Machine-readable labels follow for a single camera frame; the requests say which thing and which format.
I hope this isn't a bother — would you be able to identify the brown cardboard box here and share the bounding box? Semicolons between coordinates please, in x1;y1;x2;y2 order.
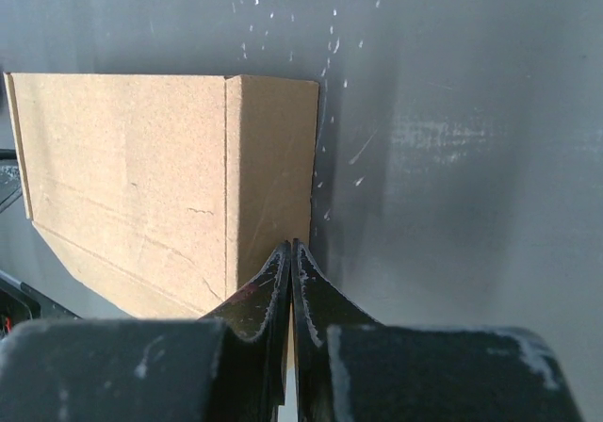
4;73;319;319

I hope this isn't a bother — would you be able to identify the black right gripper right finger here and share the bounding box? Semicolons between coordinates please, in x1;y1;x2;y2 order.
291;241;582;421

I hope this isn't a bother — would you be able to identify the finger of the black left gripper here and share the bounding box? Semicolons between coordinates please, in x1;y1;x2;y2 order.
0;149;22;213

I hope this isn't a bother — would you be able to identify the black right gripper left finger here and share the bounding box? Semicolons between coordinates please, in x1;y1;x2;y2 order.
1;242;291;421

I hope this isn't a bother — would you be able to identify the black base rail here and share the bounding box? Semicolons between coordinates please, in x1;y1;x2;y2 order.
0;271;79;339

